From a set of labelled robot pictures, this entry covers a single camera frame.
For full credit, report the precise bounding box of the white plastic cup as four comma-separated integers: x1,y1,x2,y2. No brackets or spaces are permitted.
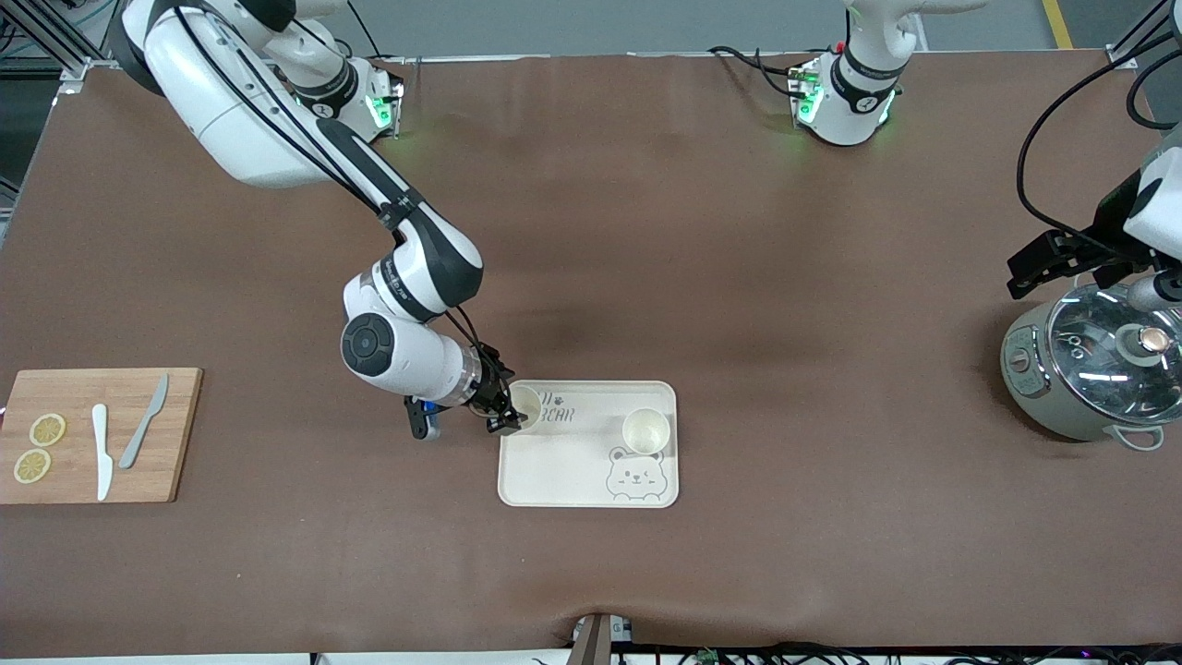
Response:
621,407,670,455
506,385,544,431

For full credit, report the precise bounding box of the cream tray with bear print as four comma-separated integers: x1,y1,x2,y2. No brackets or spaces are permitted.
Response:
498,380,680,509

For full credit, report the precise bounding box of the grey pot glass lid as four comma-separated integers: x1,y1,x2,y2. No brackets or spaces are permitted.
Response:
1000,277,1182,452

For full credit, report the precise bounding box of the wooden cutting board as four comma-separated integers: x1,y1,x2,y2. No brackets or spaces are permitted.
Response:
0,368,204,505

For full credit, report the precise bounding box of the grey plastic knife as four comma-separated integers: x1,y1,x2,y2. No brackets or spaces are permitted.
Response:
118,373,171,470

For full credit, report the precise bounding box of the white plastic knife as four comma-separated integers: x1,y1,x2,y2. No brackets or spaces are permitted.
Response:
90,404,115,502

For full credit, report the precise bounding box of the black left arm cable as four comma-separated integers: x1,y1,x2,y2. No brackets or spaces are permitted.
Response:
1014,28,1182,255

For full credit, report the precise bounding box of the aluminium frame post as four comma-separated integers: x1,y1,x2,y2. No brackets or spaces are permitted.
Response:
1108,0,1182,67
0,0,93,93

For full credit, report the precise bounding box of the black right base cable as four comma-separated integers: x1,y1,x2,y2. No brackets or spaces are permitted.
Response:
346,0,387,61

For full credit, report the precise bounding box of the black base cable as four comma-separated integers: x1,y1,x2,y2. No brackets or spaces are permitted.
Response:
346,0,387,61
709,46,809,98

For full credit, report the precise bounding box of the black left base cable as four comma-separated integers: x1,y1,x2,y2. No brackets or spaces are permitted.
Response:
709,46,809,98

